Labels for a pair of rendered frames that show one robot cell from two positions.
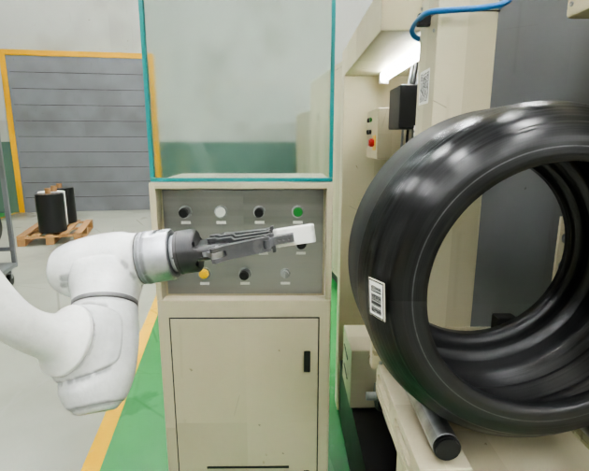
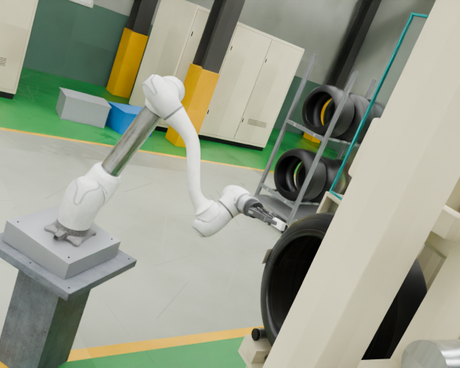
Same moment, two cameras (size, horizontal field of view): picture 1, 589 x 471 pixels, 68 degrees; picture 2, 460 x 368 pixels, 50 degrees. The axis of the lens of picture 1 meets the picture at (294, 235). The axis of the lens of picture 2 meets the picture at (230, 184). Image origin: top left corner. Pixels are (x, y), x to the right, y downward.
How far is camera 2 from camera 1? 1.55 m
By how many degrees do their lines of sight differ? 55
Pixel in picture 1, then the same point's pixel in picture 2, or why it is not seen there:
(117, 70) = not seen: outside the picture
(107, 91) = not seen: outside the picture
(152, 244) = (244, 198)
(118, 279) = (229, 202)
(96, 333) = (208, 209)
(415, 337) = (265, 277)
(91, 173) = not seen: outside the picture
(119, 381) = (204, 228)
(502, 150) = (313, 224)
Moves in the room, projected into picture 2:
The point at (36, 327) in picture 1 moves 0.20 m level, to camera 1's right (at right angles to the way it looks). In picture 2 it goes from (196, 196) to (215, 218)
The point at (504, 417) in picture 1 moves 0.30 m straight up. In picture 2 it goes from (271, 336) to (306, 261)
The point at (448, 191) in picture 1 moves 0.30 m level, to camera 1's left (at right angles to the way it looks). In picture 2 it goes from (294, 228) to (254, 190)
